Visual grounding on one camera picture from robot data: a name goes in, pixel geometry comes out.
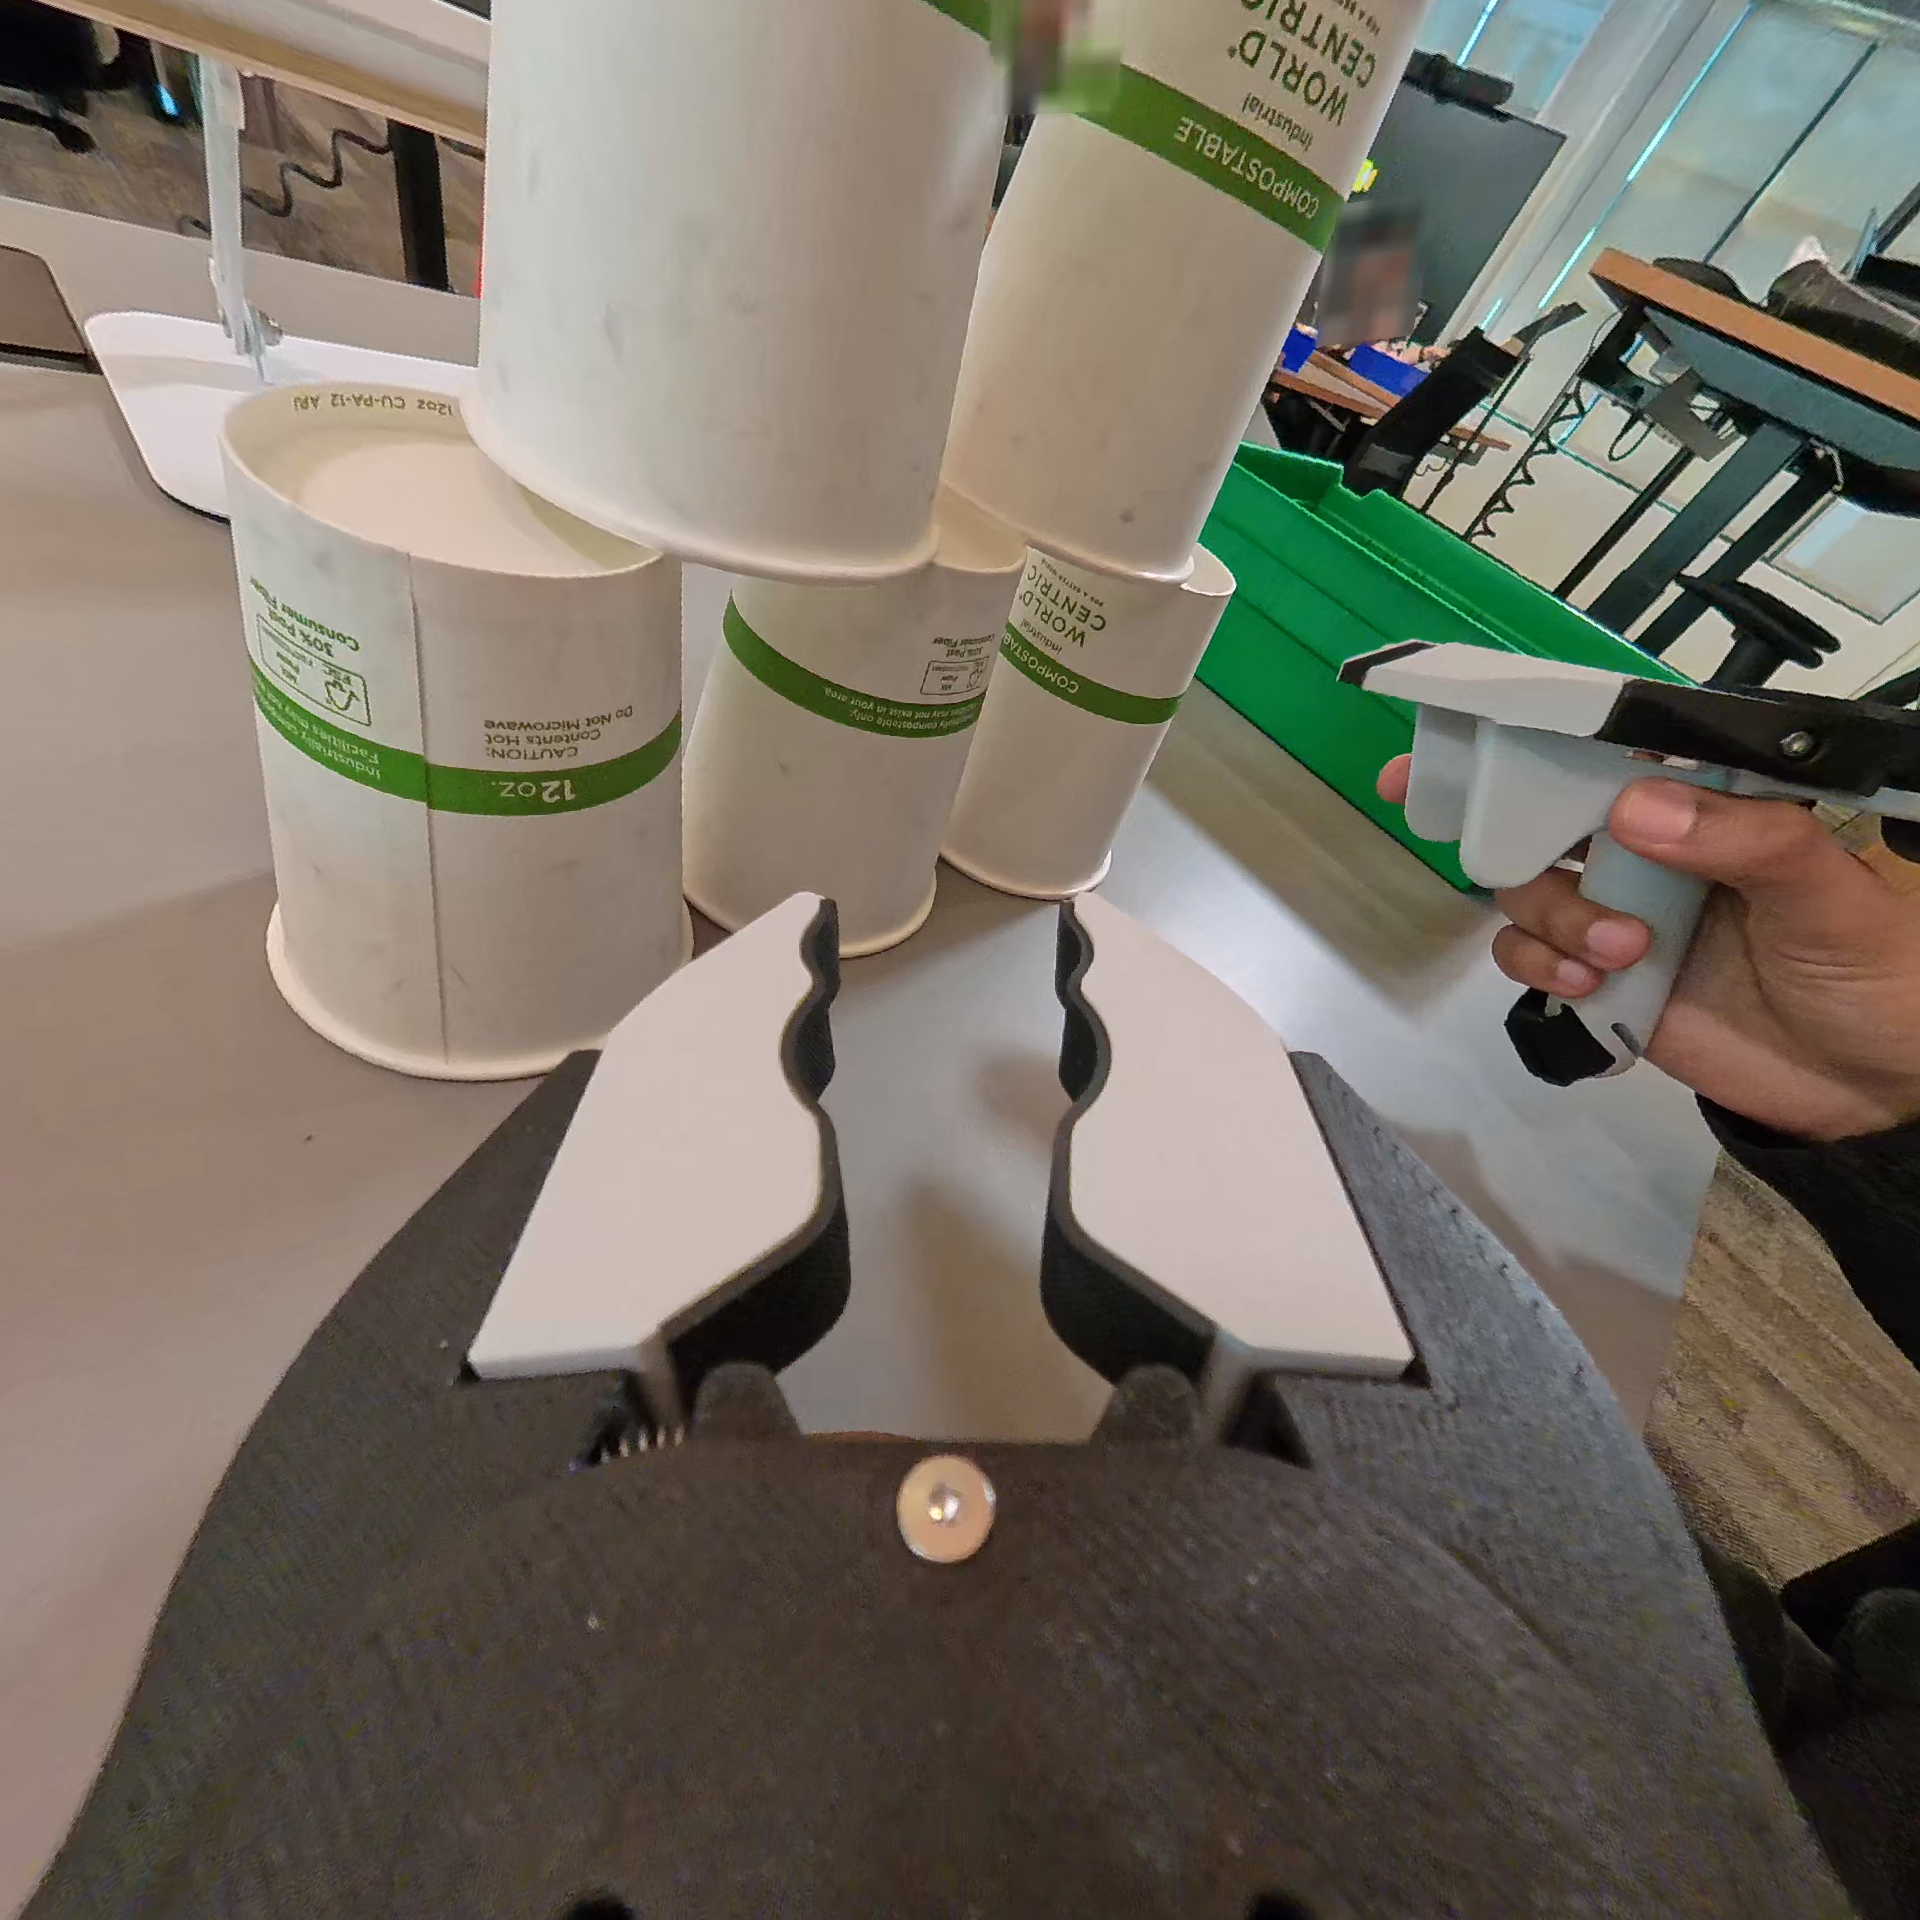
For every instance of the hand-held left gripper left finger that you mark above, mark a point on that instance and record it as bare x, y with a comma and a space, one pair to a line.
662, 1201

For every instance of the wood edged table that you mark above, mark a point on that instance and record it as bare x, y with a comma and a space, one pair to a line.
1740, 361

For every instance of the grey desk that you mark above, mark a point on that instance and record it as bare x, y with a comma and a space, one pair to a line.
148, 1201

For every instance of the green plastic bin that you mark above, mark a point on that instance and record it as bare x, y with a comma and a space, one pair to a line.
1348, 601

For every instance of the white monitor stand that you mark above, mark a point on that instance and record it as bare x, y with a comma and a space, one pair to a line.
166, 389

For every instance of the black office chair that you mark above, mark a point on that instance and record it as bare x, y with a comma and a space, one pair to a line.
1756, 629

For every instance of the wooden board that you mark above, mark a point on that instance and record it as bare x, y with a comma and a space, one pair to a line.
329, 84

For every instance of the large black screen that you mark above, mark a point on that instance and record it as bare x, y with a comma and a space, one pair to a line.
1476, 211

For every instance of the person's leg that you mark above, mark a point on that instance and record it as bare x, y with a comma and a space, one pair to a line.
1862, 1724

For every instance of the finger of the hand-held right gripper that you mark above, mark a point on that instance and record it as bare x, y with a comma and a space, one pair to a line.
1500, 683

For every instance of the dark grey laptop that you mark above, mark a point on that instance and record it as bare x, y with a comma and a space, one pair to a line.
36, 308

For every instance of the white paper cup green band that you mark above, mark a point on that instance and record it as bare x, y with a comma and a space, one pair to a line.
720, 301
345, 901
1108, 377
1049, 796
809, 811

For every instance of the person's right hand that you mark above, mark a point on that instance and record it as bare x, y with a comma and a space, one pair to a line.
1800, 974

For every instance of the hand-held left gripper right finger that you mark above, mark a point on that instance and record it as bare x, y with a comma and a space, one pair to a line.
1214, 1201

